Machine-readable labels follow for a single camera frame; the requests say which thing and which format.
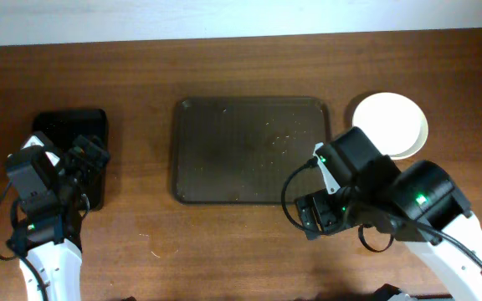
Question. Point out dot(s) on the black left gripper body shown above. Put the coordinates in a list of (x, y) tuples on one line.
[(89, 150)]

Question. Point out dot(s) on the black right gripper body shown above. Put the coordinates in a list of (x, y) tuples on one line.
[(315, 211)]

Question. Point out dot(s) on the cream plate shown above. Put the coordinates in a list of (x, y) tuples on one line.
[(395, 124)]

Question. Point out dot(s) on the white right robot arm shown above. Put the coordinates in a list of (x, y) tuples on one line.
[(421, 207)]

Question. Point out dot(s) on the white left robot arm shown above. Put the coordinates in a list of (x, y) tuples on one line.
[(52, 272)]

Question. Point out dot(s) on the dark brown serving tray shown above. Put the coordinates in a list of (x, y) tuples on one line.
[(240, 150)]

